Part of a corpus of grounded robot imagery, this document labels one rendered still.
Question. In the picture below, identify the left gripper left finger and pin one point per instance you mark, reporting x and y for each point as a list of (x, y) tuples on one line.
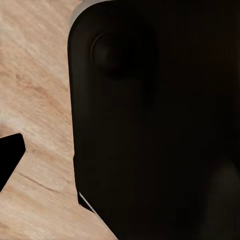
[(12, 149)]

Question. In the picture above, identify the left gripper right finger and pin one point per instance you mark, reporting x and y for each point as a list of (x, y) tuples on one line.
[(232, 149)]

